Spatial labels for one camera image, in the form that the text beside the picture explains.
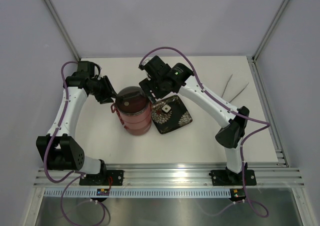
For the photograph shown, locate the grey transparent lid red handles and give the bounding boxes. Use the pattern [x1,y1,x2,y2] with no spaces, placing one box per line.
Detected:
[110,86,150,116]

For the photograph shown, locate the pink bowl with handles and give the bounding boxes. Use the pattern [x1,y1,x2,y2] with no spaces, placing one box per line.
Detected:
[120,117,152,131]

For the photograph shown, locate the metal food tongs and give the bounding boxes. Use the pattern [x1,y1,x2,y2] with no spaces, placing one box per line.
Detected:
[221,74,249,103]

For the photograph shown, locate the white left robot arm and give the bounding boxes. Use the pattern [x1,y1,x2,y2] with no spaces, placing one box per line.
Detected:
[36,61,117,185]

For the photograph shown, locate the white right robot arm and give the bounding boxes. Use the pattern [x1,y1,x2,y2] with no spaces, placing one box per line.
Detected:
[138,56,250,184]

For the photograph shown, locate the white sushi cube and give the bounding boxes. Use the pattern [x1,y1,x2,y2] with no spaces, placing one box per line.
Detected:
[161,104,171,113]

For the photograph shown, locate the black floral square plate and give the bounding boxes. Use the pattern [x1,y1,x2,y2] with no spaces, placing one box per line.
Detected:
[151,95,193,135]

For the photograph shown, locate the dark pink bowl front left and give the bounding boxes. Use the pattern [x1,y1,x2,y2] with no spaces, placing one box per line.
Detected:
[124,124,151,136]

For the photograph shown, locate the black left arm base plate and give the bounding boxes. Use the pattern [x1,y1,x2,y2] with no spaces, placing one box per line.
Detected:
[79,169,124,186]

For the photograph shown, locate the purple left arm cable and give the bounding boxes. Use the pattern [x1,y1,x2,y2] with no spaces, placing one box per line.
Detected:
[43,60,112,224]

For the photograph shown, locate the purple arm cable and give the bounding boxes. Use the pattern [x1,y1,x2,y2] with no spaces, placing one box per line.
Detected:
[43,60,112,224]
[139,46,271,218]

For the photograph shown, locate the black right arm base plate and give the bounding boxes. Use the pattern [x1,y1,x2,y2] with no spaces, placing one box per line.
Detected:
[208,168,257,186]

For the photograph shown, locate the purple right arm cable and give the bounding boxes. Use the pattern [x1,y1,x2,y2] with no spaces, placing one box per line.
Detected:
[139,46,271,218]

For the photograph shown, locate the left aluminium post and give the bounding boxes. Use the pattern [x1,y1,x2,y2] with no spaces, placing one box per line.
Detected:
[43,0,81,61]

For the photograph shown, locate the aluminium post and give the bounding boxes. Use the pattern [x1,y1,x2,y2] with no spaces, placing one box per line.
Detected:
[43,0,81,61]
[251,0,292,63]

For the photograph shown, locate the slotted white cable duct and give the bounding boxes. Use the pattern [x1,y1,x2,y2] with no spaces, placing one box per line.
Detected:
[44,188,231,199]

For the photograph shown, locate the aluminium front rail frame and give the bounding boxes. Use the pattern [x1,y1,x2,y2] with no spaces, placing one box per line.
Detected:
[33,162,306,189]

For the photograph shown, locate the right aluminium post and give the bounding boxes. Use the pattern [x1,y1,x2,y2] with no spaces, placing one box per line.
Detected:
[251,0,292,63]

